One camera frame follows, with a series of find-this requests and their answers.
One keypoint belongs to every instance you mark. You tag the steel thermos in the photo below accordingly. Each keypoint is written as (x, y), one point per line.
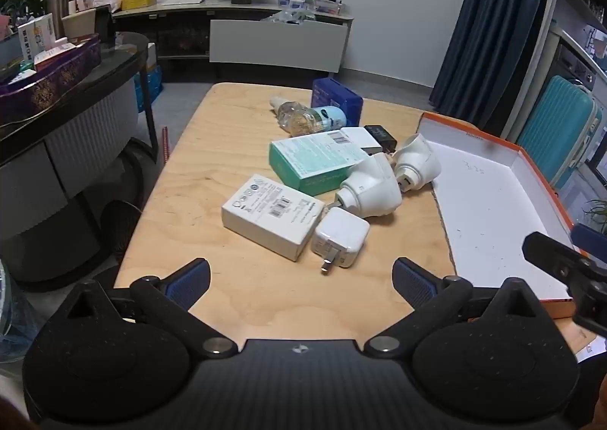
(58, 13)

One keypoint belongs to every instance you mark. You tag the white medicine box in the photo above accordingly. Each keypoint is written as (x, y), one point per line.
(37, 36)

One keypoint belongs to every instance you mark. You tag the white usb power adapter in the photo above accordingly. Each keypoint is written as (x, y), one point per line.
(359, 138)

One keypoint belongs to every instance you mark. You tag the red spiral notebook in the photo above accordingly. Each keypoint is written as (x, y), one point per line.
(166, 143)

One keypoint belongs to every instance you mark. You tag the small black box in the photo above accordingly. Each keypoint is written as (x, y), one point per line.
(381, 137)

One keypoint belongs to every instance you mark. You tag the white plug charger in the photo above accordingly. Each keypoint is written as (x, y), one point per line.
(342, 233)

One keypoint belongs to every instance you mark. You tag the orange and white box tray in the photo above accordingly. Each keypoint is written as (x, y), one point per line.
(483, 202)

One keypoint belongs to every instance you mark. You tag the blue cartoon print box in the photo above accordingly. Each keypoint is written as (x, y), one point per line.
(337, 98)

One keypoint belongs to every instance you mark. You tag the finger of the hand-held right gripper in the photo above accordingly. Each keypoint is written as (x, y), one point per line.
(588, 283)
(590, 240)

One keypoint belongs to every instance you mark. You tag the blue curtain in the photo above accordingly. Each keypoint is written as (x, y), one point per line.
(488, 22)

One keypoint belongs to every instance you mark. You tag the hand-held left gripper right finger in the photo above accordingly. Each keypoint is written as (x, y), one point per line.
(412, 280)

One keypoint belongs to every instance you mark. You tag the purple patterned box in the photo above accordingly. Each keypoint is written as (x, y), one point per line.
(52, 79)

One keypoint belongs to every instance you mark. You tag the washing machine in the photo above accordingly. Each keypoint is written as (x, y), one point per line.
(576, 67)

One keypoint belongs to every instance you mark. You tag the clear water jug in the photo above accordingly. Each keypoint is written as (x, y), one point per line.
(16, 316)

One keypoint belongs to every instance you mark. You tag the white open drawer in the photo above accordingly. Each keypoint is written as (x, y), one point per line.
(280, 43)

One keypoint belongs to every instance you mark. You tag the teal suitcase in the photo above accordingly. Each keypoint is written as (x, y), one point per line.
(555, 136)

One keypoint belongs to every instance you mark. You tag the clear container of small items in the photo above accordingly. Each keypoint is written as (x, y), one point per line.
(310, 6)

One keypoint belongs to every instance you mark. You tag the white cardboard box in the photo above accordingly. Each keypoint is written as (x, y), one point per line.
(151, 55)

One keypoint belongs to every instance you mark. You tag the clear plastic bags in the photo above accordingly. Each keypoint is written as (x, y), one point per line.
(289, 16)

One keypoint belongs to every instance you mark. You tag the white labelled box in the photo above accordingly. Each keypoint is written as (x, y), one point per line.
(270, 216)

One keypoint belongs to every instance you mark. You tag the light blue toothpick jar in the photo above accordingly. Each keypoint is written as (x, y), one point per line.
(313, 119)

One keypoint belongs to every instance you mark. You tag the spider plant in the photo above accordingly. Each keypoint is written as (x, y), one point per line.
(596, 212)

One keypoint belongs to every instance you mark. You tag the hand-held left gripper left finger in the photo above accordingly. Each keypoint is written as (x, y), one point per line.
(189, 280)

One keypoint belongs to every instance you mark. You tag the blue plastic package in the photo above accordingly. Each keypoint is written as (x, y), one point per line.
(149, 88)

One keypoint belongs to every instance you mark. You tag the teal cardboard box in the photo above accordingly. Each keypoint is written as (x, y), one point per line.
(310, 160)

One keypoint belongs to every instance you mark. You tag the television cabinet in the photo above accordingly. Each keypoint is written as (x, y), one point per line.
(185, 32)

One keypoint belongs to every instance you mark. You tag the clear refill bottle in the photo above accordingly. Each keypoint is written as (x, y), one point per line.
(284, 107)

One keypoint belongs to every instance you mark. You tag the white plug-in heater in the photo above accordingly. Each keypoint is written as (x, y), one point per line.
(372, 183)
(419, 160)

